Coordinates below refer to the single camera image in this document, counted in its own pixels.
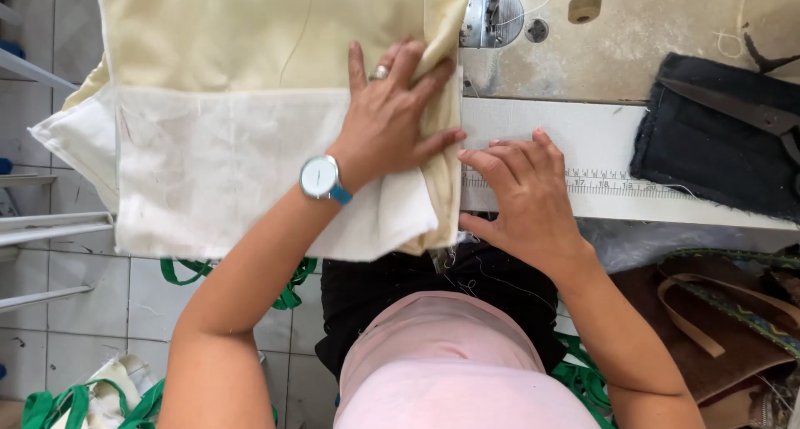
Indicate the person's right hand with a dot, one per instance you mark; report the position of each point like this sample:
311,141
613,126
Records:
531,204

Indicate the white cloth with printed ruler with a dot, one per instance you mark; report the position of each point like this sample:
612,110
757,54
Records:
600,166

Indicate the white metal rack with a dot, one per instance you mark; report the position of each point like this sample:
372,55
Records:
44,216

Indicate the cream fabric bag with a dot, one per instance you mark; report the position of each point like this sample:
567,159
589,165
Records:
250,104

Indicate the person's pink shirt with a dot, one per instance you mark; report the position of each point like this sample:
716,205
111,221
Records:
450,366

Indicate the person's left hand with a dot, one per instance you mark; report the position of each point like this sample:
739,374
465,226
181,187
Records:
381,126

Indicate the dark blue denim cloth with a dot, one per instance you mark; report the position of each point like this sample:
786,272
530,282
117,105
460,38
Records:
712,135

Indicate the person's black trousers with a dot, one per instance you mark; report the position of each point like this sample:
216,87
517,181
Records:
400,291

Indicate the clear plastic sheet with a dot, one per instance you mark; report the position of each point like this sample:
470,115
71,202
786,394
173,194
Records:
650,241

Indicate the black scissors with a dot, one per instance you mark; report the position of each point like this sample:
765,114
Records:
750,113

